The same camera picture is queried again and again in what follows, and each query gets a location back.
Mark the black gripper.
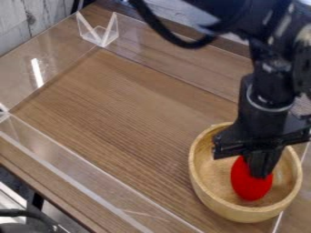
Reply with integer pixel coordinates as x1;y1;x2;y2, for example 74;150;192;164
212;75;311;178

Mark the red felt strawberry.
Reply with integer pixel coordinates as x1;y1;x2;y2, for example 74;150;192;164
231;157;273;201

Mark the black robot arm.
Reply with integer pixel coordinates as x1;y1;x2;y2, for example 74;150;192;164
183;0;311;177

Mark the wooden bowl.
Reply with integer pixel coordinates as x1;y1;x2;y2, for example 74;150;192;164
188;122;303;223

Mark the clear acrylic front wall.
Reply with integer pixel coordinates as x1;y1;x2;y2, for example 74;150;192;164
0;114;203;233

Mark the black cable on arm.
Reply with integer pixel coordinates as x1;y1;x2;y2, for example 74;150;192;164
128;0;220;49

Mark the clear acrylic corner bracket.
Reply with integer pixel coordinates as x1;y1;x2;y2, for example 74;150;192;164
74;13;119;48

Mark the black cable lower left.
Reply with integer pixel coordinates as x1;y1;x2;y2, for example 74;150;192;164
0;208;58;228

